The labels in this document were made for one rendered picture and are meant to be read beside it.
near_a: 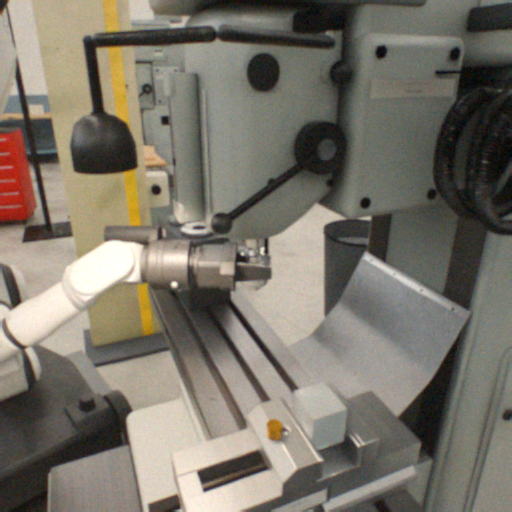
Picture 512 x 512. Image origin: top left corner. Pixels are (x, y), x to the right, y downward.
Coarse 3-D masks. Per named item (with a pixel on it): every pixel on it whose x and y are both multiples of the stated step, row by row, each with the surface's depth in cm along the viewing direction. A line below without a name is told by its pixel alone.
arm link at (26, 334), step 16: (0, 304) 74; (32, 304) 70; (48, 304) 70; (64, 304) 70; (0, 320) 71; (16, 320) 69; (32, 320) 69; (48, 320) 70; (64, 320) 72; (0, 336) 68; (16, 336) 69; (32, 336) 70; (48, 336) 73; (0, 352) 69; (16, 352) 71
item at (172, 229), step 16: (160, 224) 117; (176, 224) 113; (192, 224) 111; (192, 240) 104; (208, 240) 104; (224, 240) 107; (192, 288) 107; (208, 288) 109; (192, 304) 108; (208, 304) 111
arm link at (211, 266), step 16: (176, 240) 73; (176, 256) 70; (192, 256) 72; (208, 256) 71; (224, 256) 71; (176, 272) 70; (192, 272) 72; (208, 272) 70; (224, 272) 68; (176, 288) 72; (224, 288) 69
